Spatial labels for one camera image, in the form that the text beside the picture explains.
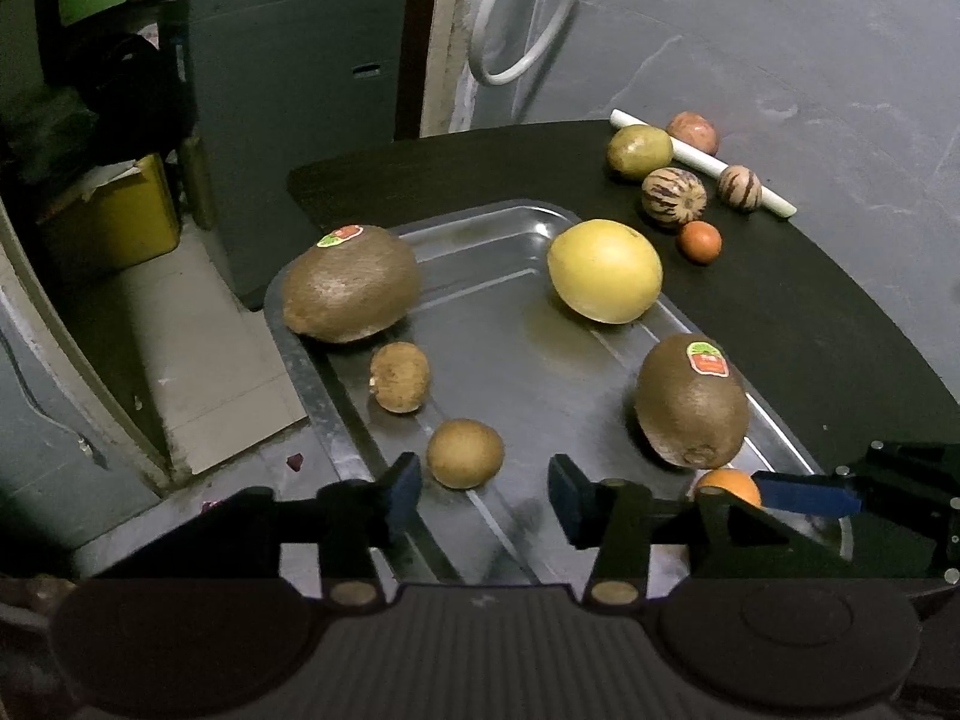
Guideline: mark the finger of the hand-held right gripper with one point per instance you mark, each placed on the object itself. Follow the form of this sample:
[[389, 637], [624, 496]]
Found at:
[[806, 493]]

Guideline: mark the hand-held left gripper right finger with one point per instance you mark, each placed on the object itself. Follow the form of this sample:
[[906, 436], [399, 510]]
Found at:
[[570, 499]]

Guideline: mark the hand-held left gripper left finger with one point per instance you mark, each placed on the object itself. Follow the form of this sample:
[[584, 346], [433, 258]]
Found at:
[[405, 489]]

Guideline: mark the orange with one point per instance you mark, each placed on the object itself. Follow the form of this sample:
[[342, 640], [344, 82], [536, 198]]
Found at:
[[729, 486]]

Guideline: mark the metal tray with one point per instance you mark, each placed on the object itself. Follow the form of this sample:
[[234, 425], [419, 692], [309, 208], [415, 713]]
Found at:
[[525, 390]]

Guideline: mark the large brown kiwi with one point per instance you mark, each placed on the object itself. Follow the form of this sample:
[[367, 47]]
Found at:
[[351, 289]]

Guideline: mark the yellow lemon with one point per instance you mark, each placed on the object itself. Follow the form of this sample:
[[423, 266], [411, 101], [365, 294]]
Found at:
[[604, 271]]

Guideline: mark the red tomato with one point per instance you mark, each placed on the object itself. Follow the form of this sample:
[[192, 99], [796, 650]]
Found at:
[[700, 243]]

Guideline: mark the white tube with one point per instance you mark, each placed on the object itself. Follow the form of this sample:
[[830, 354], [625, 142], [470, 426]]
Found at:
[[772, 203]]

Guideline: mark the small striped melon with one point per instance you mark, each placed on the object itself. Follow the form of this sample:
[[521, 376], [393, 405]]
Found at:
[[739, 187]]

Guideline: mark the large striped melon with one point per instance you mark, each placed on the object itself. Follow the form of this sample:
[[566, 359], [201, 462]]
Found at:
[[673, 197]]

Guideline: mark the green mango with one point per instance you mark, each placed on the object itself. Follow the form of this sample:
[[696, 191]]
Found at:
[[639, 151]]

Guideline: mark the grey cabinet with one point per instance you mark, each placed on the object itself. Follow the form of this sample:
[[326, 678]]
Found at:
[[292, 127]]

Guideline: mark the red apple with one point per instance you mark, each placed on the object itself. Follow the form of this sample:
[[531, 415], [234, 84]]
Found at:
[[694, 131]]

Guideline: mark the yellow box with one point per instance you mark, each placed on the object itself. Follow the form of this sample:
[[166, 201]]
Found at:
[[112, 217]]

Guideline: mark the black bag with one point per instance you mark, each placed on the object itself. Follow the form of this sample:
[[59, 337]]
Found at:
[[124, 82]]

